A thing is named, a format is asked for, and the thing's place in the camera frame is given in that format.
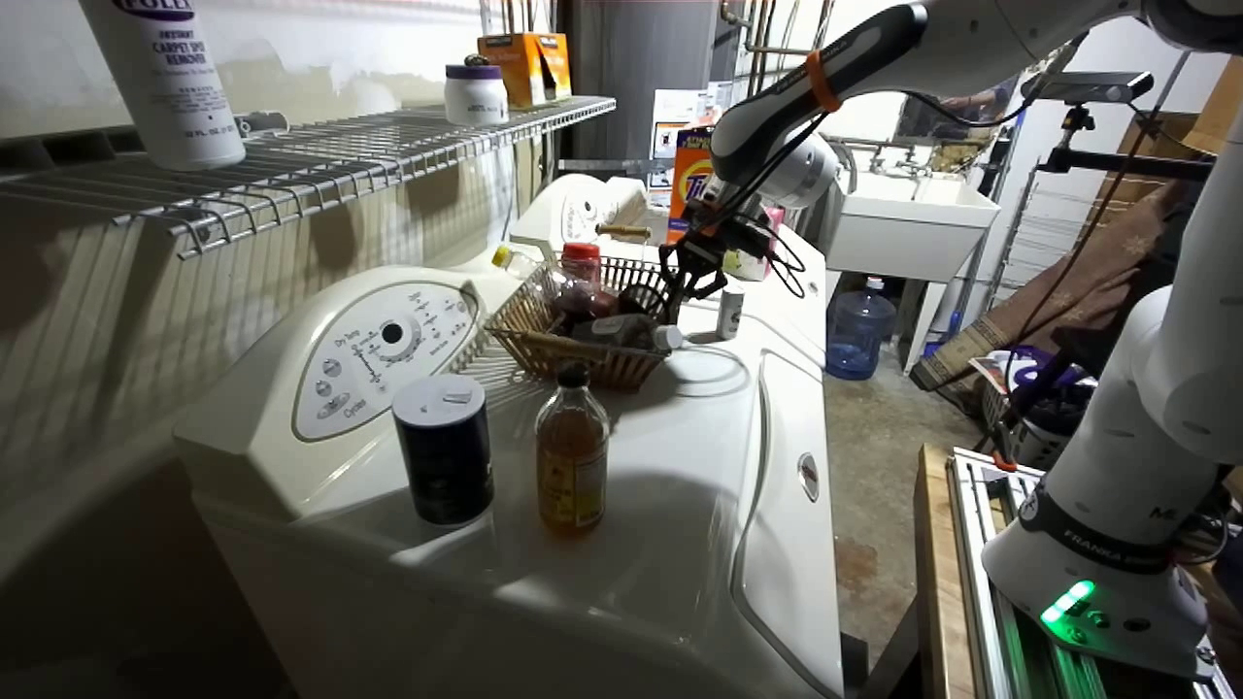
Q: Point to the tall white lotion bottle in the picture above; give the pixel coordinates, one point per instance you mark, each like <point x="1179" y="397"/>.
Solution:
<point x="161" y="80"/>

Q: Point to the black camera on stand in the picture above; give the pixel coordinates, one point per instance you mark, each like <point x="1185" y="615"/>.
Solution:
<point x="1091" y="87"/>

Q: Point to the blue water jug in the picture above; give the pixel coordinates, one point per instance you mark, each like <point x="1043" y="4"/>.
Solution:
<point x="859" y="334"/>

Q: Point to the orange blue detergent box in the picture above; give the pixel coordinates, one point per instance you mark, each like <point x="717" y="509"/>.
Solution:
<point x="691" y="177"/>

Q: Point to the white utility sink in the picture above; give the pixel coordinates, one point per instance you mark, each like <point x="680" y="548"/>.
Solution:
<point x="907" y="219"/>

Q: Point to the brown vinegar bottle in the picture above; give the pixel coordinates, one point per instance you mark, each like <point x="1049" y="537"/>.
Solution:
<point x="574" y="450"/>

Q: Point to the white washing machine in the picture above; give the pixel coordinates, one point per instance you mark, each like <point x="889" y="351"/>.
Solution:
<point x="625" y="585"/>

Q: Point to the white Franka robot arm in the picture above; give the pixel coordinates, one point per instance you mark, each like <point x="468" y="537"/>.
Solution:
<point x="1141" y="430"/>

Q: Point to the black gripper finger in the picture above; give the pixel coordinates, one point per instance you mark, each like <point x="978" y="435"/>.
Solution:
<point x="713" y="268"/>
<point x="672" y="273"/>

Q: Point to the white dryer machine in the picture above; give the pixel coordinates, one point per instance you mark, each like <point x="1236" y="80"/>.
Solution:
<point x="595" y="214"/>

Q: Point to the dark purple bag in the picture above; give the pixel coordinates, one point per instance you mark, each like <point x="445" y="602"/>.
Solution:
<point x="1036" y="391"/>

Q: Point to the brown cloth pile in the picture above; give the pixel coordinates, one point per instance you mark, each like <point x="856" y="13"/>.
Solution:
<point x="1113" y="273"/>

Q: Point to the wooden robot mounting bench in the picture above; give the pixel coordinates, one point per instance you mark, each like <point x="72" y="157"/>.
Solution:
<point x="935" y="585"/>

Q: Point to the black jar with white lid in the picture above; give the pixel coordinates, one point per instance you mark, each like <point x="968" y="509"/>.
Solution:
<point x="445" y="450"/>

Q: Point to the red capped spice bottle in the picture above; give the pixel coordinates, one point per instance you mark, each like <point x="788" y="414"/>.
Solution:
<point x="581" y="267"/>

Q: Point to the white jar with dark lid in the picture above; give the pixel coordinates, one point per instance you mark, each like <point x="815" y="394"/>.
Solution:
<point x="477" y="100"/>

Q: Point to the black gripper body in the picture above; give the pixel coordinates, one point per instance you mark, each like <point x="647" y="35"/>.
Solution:
<point x="727" y="224"/>

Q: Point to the grey water heater tank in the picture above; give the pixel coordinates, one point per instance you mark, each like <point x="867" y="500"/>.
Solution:
<point x="634" y="63"/>

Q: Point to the orange box on shelf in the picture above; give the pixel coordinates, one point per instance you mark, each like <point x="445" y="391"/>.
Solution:
<point x="526" y="63"/>

